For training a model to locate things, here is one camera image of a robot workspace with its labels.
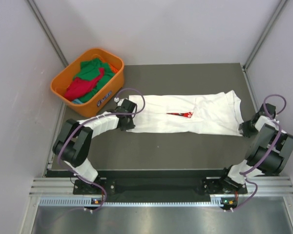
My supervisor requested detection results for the white t-shirt red print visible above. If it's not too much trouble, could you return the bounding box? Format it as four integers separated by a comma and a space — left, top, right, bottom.
128, 91, 243, 137

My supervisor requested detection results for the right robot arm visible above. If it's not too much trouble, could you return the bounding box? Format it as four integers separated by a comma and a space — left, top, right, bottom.
218, 103, 293, 193

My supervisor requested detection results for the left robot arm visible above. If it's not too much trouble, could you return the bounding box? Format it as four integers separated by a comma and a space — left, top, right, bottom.
52, 99, 137, 193

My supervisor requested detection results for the orange plastic basket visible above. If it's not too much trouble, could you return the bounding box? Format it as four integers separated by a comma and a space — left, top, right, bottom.
50, 48, 125, 118

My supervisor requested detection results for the light blue t-shirt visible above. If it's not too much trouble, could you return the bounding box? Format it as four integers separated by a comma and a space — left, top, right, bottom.
71, 98, 83, 104

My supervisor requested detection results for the green t-shirt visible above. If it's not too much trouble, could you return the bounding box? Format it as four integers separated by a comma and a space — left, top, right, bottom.
73, 58, 118, 103

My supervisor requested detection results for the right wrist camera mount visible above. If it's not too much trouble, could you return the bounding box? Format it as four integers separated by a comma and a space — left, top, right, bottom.
254, 103, 279, 132

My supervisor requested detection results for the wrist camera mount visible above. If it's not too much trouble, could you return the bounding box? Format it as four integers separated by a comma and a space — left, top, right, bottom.
114, 97, 124, 105
254, 103, 279, 132

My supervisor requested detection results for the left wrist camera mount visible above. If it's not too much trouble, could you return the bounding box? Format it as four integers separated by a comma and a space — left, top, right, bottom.
114, 97, 124, 105

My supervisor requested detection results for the right corner frame post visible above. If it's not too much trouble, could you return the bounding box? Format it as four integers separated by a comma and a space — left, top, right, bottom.
242, 0, 289, 72

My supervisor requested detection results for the corner frame post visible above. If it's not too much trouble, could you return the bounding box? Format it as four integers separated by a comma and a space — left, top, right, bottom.
242, 0, 289, 72
25, 0, 69, 67

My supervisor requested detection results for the aluminium frame rail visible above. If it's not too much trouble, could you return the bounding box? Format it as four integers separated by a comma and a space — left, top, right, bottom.
30, 176, 293, 196

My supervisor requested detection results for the grey cable duct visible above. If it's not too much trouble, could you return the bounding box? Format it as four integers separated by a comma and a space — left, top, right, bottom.
39, 197, 235, 208

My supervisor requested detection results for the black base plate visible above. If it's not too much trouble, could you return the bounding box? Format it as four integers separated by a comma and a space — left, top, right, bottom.
72, 177, 247, 197

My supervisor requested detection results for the left corner frame post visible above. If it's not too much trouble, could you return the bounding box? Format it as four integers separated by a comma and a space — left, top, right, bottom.
25, 0, 69, 67

